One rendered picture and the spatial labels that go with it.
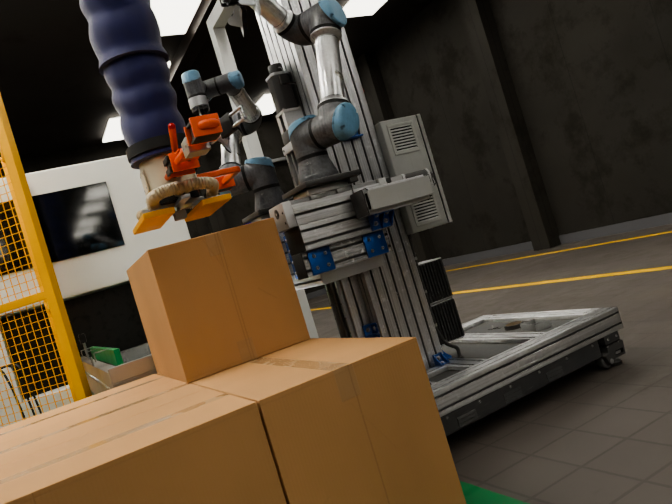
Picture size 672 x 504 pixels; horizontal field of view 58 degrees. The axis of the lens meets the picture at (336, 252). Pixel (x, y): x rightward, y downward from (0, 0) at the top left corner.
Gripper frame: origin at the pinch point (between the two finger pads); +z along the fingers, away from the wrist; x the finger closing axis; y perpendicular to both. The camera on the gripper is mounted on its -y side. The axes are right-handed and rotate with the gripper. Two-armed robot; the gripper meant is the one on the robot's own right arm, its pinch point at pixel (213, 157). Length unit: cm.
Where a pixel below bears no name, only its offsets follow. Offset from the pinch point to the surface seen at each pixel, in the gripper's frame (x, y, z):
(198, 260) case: -31, 61, 42
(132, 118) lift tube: -33, 37, -10
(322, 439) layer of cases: -30, 121, 87
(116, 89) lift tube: -35, 34, -22
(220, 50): 120, -294, -158
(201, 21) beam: 158, -435, -250
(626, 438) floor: 66, 104, 129
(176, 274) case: -38, 61, 44
